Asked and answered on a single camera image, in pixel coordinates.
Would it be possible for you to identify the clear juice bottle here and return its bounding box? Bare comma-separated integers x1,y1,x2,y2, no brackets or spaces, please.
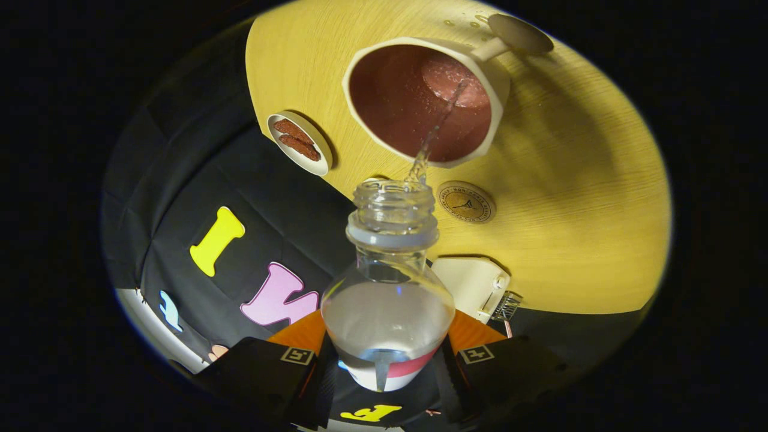
321,179,455,393

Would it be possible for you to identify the metal mesh holder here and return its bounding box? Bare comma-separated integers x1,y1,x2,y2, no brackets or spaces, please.
492,290,523,322

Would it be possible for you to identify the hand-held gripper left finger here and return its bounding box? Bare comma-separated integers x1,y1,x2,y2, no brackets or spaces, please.
201,309,341,430

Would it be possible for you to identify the wooden table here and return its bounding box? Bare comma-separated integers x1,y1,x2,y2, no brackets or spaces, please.
245,0,671,316

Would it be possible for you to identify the white round plate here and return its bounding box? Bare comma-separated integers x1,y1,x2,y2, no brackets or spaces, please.
266,110,334,177

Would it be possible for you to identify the white toaster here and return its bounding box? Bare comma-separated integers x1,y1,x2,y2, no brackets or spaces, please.
431,257,511,325

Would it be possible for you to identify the beige cup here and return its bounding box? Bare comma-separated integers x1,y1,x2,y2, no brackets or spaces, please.
342,13,554,169

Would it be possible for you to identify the red meat piece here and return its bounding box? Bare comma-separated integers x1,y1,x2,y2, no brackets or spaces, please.
274,118,314,146
279,134,321,162

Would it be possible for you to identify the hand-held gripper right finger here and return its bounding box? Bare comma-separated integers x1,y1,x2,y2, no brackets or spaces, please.
433,309,571,430

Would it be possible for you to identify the round cork coaster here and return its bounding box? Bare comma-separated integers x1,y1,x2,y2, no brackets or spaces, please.
436,180,497,224

